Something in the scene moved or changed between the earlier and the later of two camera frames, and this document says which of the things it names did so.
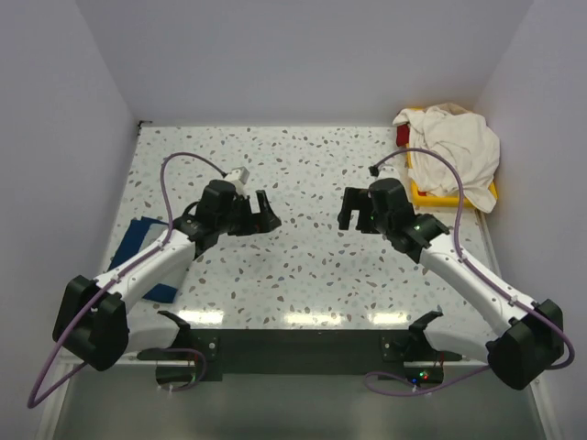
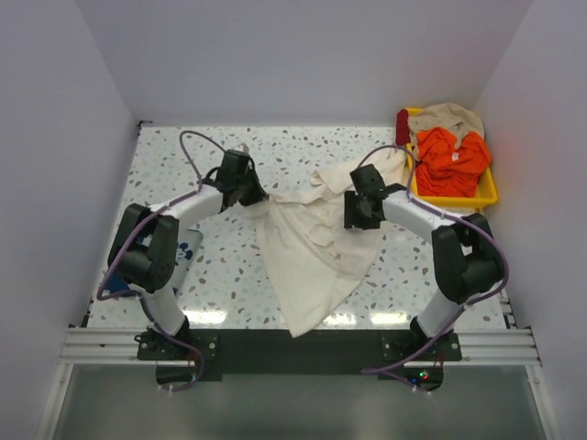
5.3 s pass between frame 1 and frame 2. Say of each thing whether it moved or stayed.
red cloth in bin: stayed
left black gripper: moved
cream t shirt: moved
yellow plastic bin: stayed
